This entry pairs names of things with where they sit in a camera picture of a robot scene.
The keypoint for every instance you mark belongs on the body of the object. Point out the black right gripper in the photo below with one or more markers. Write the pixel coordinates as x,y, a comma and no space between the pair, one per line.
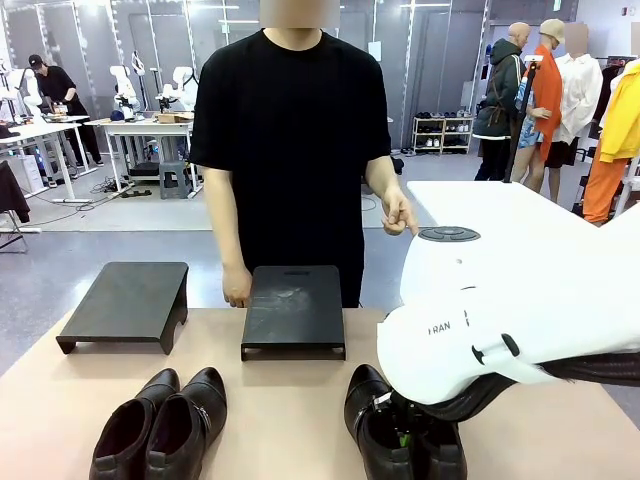
397,411

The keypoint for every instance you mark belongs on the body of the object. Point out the black leather dress shoe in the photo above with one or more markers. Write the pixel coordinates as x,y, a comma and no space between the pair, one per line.
445,455
365,400

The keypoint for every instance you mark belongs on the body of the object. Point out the person's left forearm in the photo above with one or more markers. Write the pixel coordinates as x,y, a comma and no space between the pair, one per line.
381,175

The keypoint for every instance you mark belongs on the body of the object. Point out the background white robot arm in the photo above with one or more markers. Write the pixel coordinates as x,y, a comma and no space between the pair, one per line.
122,92
25,95
181,90

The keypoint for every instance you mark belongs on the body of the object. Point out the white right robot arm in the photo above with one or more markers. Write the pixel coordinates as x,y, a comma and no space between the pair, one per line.
525,310

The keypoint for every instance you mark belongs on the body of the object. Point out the person's right forearm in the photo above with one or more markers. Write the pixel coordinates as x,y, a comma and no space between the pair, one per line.
222,220

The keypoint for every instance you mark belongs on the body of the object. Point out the narrow scuffed black shoe stand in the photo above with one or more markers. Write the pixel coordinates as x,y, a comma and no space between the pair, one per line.
294,315

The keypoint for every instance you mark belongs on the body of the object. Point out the wide black shoe stand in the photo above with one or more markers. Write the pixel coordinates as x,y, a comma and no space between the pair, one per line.
127,300

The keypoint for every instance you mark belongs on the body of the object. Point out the person in black t-shirt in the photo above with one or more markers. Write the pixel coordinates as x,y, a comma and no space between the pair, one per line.
292,150

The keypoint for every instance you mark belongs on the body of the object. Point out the person's right hand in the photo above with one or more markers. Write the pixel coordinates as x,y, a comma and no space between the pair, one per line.
236,287

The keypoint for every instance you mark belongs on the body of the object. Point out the person's left hand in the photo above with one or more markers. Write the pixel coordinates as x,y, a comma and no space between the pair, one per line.
397,210

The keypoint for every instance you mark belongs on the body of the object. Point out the dark brown leather shoe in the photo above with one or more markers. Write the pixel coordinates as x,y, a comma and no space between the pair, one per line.
192,420
120,425

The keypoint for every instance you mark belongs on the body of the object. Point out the white side table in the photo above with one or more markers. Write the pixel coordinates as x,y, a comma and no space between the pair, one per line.
480,205

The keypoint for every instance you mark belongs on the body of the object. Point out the wooden shoe rack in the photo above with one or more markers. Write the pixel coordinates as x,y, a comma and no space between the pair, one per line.
442,135

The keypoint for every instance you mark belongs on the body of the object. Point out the orange trousers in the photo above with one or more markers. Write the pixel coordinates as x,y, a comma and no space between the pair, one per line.
602,192

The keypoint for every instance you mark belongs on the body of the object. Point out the grey plastic stool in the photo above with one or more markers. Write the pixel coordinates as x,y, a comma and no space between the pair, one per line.
176,181

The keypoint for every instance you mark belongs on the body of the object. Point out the mannequin in dark green jacket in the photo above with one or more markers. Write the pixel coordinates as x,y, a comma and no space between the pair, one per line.
500,95

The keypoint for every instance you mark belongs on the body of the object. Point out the mannequin in orange top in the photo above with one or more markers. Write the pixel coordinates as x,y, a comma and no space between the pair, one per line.
545,95

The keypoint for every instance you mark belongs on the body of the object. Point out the figure in white shirt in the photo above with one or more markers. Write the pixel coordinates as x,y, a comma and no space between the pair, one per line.
580,95

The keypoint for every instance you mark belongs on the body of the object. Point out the yellow hoodie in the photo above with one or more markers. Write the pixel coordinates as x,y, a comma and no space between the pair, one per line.
622,115

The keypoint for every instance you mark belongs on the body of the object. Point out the flat cardboard box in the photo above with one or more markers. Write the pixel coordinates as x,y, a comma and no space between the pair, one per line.
172,118

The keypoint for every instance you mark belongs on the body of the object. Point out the white workbench with cardboard box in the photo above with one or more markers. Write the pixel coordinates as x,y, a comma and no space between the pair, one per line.
145,127

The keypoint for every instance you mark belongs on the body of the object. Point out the white storage box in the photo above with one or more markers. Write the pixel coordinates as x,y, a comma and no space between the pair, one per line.
27,172

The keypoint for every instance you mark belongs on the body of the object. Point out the black jacket on chair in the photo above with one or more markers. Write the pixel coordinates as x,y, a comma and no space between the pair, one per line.
11,192

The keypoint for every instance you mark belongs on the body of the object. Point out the long white workbench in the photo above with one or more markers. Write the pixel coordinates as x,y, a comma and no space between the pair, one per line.
40,132

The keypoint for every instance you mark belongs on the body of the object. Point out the man in black cap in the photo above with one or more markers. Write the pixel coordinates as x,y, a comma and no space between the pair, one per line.
62,95

